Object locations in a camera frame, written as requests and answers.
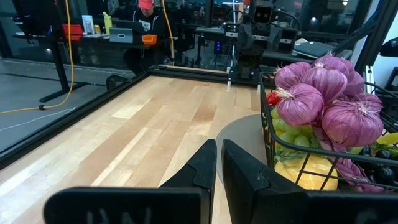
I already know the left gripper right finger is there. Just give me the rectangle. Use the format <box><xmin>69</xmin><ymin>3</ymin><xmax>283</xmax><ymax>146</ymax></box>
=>
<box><xmin>221</xmin><ymin>139</ymin><xmax>398</xmax><ymax>224</ymax></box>

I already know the purple grape bunch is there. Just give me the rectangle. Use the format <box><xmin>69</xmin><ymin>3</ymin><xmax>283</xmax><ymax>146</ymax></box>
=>
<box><xmin>273</xmin><ymin>53</ymin><xmax>386</xmax><ymax>193</ymax></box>

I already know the person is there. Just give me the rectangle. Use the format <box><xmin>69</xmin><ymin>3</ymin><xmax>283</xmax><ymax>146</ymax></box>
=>
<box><xmin>123</xmin><ymin>0</ymin><xmax>171</xmax><ymax>75</ymax></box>

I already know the black bracket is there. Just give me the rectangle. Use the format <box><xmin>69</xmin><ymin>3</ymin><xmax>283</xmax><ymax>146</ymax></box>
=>
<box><xmin>104</xmin><ymin>73</ymin><xmax>133</xmax><ymax>93</ymax></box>

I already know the black laptop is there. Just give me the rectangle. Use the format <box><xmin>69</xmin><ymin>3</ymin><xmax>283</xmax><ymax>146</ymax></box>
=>
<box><xmin>292</xmin><ymin>40</ymin><xmax>336</xmax><ymax>60</ymax></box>

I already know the orange box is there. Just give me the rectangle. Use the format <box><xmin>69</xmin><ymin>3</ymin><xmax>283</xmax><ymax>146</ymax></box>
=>
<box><xmin>141</xmin><ymin>34</ymin><xmax>158</xmax><ymax>47</ymax></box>

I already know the black grape bunch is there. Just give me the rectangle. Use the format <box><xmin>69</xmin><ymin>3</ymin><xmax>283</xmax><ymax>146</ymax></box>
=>
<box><xmin>360</xmin><ymin>145</ymin><xmax>398</xmax><ymax>187</ymax></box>

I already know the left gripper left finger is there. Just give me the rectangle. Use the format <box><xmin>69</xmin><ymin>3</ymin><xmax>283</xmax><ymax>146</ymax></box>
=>
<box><xmin>43</xmin><ymin>139</ymin><xmax>218</xmax><ymax>224</ymax></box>

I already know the round grey mat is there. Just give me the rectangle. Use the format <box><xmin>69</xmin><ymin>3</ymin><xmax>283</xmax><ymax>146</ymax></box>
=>
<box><xmin>215</xmin><ymin>113</ymin><xmax>273</xmax><ymax>184</ymax></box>

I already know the black wire basket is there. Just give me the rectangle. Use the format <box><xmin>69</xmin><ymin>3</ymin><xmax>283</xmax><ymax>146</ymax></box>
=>
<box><xmin>259</xmin><ymin>70</ymin><xmax>398</xmax><ymax>194</ymax></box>

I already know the black desk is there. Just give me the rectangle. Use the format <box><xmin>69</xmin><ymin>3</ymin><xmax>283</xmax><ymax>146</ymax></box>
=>
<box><xmin>12</xmin><ymin>29</ymin><xmax>178</xmax><ymax>103</ymax></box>

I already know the red chili pepper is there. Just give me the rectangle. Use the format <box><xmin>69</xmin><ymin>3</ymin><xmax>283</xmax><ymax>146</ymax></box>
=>
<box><xmin>266</xmin><ymin>91</ymin><xmax>282</xmax><ymax>106</ymax></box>

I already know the black side table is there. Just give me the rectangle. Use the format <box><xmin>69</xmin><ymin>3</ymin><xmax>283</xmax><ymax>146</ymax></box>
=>
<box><xmin>194</xmin><ymin>26</ymin><xmax>237</xmax><ymax>68</ymax></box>

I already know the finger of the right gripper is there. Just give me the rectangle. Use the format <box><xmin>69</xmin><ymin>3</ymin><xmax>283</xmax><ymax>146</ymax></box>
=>
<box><xmin>269</xmin><ymin>26</ymin><xmax>284</xmax><ymax>52</ymax></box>
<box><xmin>238</xmin><ymin>24</ymin><xmax>255</xmax><ymax>53</ymax></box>

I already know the red storage bin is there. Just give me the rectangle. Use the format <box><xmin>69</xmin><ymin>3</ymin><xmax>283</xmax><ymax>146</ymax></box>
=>
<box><xmin>61</xmin><ymin>23</ymin><xmax>84</xmax><ymax>42</ymax></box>

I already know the yellow hanging cable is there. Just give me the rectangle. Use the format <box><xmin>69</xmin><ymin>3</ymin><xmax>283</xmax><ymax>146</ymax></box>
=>
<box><xmin>0</xmin><ymin>0</ymin><xmax>75</xmax><ymax>115</ymax></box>
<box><xmin>160</xmin><ymin>0</ymin><xmax>175</xmax><ymax>62</ymax></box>

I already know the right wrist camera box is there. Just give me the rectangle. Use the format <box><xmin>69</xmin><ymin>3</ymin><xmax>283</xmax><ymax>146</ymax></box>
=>
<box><xmin>252</xmin><ymin>3</ymin><xmax>275</xmax><ymax>25</ymax></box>

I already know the yellow banana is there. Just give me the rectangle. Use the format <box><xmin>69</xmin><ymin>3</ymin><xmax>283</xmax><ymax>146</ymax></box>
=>
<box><xmin>374</xmin><ymin>132</ymin><xmax>398</xmax><ymax>146</ymax></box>

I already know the yellow-green bottle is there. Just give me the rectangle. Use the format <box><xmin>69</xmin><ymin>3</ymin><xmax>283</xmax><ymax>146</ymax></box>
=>
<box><xmin>103</xmin><ymin>11</ymin><xmax>113</xmax><ymax>35</ymax></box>

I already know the yellow lemon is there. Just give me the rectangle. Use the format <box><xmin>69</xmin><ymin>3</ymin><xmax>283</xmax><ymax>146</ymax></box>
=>
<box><xmin>274</xmin><ymin>154</ymin><xmax>339</xmax><ymax>192</ymax></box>

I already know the white floor cable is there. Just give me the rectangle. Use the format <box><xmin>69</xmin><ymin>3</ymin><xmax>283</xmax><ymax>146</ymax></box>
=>
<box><xmin>0</xmin><ymin>106</ymin><xmax>76</xmax><ymax>132</ymax></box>

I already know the white container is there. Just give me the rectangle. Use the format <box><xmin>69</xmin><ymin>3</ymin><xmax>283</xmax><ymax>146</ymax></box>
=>
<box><xmin>81</xmin><ymin>14</ymin><xmax>95</xmax><ymax>35</ymax></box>

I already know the green grape bunch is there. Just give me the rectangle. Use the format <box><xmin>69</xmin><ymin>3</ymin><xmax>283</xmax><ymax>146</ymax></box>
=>
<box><xmin>269</xmin><ymin>107</ymin><xmax>315</xmax><ymax>152</ymax></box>

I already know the black aluminium table frame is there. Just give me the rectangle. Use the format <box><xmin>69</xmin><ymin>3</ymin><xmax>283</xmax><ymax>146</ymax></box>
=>
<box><xmin>0</xmin><ymin>0</ymin><xmax>398</xmax><ymax>171</ymax></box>

